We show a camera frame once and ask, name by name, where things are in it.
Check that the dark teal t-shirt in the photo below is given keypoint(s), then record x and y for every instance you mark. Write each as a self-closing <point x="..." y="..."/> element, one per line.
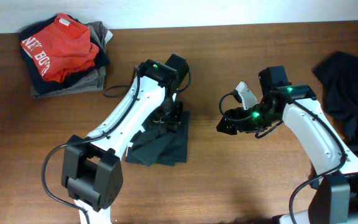
<point x="158" y="145"/>

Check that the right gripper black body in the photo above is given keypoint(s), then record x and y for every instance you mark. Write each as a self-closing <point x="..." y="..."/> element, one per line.
<point x="261" y="118"/>

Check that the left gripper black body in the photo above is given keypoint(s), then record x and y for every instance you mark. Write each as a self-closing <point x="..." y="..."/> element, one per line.
<point x="169" y="112"/>

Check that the folded grey garment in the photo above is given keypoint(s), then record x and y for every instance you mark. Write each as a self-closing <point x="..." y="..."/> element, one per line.
<point x="92" y="81"/>

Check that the folded orange printed t-shirt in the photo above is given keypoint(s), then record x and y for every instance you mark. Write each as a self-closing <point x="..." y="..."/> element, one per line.
<point x="61" y="48"/>

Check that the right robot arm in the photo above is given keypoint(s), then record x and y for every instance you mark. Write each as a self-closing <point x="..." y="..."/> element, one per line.
<point x="331" y="196"/>

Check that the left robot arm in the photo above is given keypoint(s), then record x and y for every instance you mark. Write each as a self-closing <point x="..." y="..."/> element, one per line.
<point x="92" y="172"/>

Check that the black garment pile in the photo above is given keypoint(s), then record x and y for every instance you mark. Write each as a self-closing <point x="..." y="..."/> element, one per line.
<point x="338" y="74"/>

